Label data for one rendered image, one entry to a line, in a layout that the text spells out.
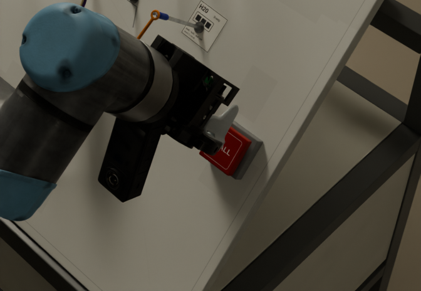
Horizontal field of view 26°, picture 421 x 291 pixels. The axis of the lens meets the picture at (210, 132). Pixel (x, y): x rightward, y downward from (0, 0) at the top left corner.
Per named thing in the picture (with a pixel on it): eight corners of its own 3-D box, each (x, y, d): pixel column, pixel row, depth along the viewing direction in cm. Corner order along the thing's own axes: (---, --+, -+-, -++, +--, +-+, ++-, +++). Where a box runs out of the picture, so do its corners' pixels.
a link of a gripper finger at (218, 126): (260, 120, 106) (230, 101, 98) (232, 162, 106) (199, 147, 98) (241, 106, 107) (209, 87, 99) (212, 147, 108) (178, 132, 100)
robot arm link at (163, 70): (124, 128, 83) (66, 83, 87) (147, 138, 87) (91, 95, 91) (170, 61, 83) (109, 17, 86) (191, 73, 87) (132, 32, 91)
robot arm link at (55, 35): (-8, 62, 77) (47, -22, 76) (63, 93, 87) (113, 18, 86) (52, 110, 74) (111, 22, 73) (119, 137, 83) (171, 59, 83)
